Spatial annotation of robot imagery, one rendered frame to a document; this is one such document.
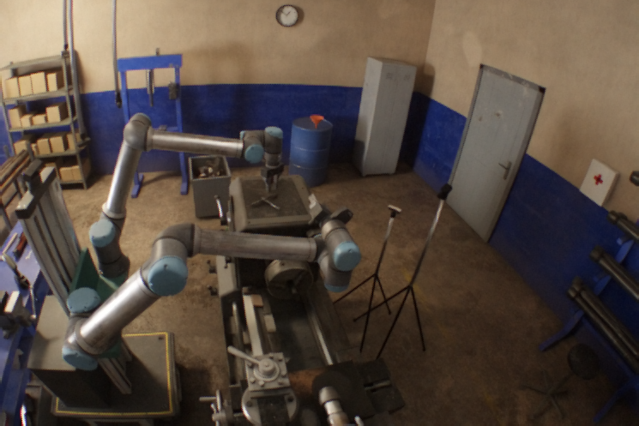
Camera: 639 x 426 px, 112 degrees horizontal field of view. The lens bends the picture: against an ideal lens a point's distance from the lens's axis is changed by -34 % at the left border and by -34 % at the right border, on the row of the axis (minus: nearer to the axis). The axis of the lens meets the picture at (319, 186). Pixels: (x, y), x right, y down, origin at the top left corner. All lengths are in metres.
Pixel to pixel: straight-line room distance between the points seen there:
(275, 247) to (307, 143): 3.41
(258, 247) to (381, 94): 3.96
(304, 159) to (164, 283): 3.78
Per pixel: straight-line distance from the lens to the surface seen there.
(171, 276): 0.95
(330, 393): 1.38
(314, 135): 4.40
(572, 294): 3.38
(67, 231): 1.69
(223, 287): 2.14
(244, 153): 1.49
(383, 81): 4.79
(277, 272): 1.67
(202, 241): 1.07
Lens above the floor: 2.38
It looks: 30 degrees down
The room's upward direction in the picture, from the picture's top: 7 degrees clockwise
